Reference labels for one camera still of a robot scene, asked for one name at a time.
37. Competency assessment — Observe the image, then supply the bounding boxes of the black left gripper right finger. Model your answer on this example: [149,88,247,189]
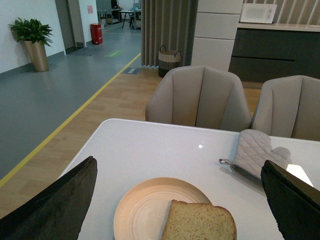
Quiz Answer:
[261,160,320,240]

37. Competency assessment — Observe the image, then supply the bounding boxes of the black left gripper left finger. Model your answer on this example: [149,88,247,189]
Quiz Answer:
[0,156,98,240]

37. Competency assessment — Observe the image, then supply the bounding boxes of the slice of brown bread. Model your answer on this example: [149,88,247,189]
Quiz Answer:
[161,200,237,240]

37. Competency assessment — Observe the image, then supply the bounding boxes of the grey quilted oven mitt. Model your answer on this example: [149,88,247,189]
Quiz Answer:
[219,129,292,186]

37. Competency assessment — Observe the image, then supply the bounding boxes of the beige round plate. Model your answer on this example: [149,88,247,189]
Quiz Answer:
[113,177,211,240]

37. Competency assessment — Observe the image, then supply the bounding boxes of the beige chair on right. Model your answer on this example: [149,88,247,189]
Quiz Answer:
[251,75,320,141]

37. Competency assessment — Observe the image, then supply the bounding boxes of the beige chair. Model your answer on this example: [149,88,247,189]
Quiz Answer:
[251,75,320,141]
[145,66,252,132]

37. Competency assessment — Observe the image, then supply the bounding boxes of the beige chair on left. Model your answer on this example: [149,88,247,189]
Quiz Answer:
[145,66,252,132]

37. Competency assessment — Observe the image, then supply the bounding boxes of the dark grey kitchen counter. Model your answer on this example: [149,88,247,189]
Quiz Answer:
[228,27,320,83]

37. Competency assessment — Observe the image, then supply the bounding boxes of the gold tall plant pot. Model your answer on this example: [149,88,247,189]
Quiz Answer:
[23,40,49,72]

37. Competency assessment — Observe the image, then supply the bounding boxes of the green potted plant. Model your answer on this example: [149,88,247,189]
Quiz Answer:
[9,17,53,47]

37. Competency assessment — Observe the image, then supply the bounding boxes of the red cabinet box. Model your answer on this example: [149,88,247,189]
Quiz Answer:
[90,23,103,45]

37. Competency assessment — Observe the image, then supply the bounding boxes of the white microwave oven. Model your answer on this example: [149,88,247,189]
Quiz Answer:
[239,3,277,24]

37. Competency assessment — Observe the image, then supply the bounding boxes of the white drawer cabinet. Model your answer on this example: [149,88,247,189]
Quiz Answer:
[191,0,243,71]

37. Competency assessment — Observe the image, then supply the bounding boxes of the distant desk with legs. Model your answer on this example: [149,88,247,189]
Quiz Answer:
[119,9,142,30]

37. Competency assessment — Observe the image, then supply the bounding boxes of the grey pleated curtain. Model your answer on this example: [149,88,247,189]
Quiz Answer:
[141,0,198,67]

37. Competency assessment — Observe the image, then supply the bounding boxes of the woven basket with handles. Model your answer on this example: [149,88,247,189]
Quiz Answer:
[158,45,182,78]

